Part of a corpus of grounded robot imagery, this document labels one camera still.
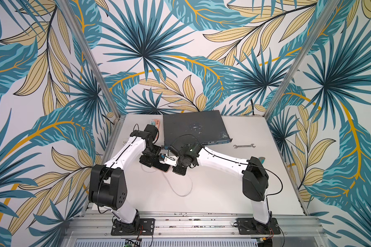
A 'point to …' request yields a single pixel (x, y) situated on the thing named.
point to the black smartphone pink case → (156, 164)
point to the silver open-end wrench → (251, 145)
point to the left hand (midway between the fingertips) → (157, 158)
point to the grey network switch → (204, 127)
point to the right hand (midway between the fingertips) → (167, 177)
